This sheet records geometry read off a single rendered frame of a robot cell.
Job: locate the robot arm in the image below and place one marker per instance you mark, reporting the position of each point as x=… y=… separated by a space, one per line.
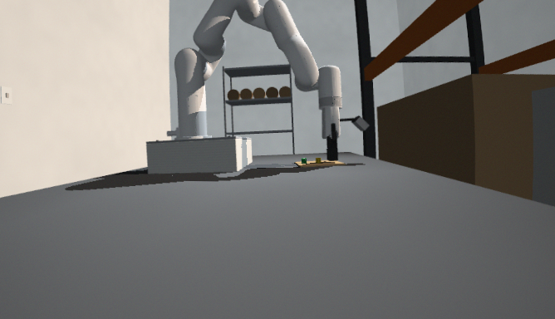
x=190 y=65

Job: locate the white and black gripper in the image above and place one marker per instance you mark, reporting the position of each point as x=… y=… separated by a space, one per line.
x=331 y=129

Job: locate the tan square mat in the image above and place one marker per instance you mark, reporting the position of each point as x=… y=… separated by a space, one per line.
x=323 y=163

